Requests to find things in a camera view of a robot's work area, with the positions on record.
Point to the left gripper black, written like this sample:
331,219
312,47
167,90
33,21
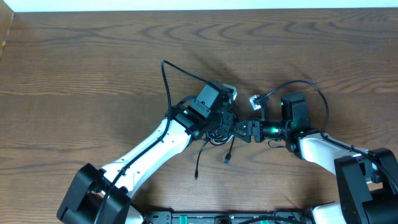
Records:
231,121

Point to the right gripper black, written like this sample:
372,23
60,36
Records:
253,128

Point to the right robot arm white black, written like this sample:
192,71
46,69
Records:
366,179

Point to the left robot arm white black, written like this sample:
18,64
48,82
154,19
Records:
104,195

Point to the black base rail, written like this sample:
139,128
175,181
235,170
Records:
280,216

